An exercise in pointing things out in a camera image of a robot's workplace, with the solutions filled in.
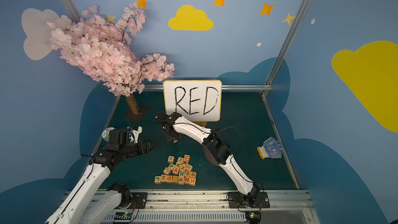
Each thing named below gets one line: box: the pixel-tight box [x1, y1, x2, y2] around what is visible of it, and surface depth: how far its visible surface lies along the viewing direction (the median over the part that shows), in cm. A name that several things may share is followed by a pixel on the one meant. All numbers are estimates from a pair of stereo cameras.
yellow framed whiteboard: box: [163, 79, 223, 122], surface depth 95 cm
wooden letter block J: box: [153, 176, 162, 185], surface depth 80 cm
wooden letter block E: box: [184, 170, 191, 177], surface depth 82 cm
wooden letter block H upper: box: [167, 155, 175, 164], surface depth 87 cm
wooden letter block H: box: [189, 177, 197, 187], surface depth 80 cm
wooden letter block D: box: [189, 171, 197, 179], surface depth 82 cm
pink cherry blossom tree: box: [46, 2, 175, 115], surface depth 72 cm
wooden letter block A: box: [172, 166, 180, 175], surface depth 84 cm
